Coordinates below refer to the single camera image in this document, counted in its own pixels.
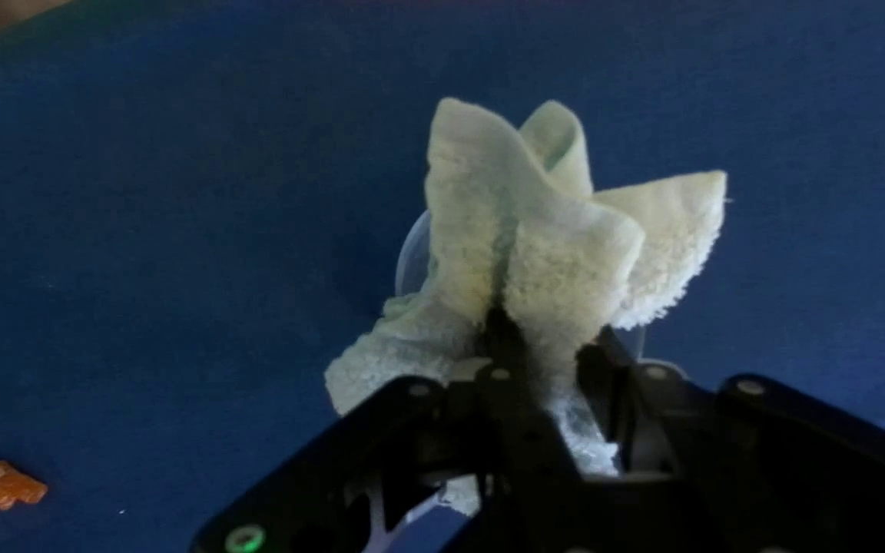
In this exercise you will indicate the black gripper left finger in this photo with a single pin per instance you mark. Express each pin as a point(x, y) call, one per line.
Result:
point(521, 432)

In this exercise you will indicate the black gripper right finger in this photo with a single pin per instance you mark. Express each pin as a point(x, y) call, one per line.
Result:
point(629, 409)

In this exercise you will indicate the small light blue towel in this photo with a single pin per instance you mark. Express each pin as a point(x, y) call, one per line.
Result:
point(553, 234)

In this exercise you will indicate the blue covered ironing board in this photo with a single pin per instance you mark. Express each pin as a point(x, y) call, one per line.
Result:
point(175, 227)

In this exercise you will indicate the small orange object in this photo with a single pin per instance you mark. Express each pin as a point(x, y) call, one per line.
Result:
point(2, 487)

